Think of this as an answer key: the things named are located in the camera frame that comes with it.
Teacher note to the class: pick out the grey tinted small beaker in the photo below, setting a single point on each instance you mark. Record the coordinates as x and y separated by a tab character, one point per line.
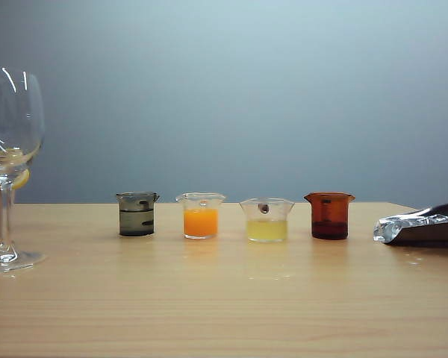
134	223

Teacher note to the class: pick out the clear ice cubes heap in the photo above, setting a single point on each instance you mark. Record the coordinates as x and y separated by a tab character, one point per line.
384	229

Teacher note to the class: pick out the clear wine glass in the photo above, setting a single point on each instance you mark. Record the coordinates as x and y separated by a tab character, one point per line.
6	216

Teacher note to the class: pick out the beaker with orange juice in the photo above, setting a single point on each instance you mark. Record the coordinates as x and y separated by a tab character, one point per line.
201	223

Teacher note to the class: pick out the amber brown small beaker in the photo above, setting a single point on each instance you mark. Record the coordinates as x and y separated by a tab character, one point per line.
329	220

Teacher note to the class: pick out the shiny metal ice scoop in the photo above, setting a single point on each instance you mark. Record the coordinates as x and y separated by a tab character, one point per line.
425	235

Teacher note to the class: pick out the beaker with pale yellow liquid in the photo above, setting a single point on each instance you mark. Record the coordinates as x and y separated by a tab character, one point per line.
266	230

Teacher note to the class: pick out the yellow lemon slice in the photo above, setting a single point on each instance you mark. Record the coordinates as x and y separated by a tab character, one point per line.
24	179

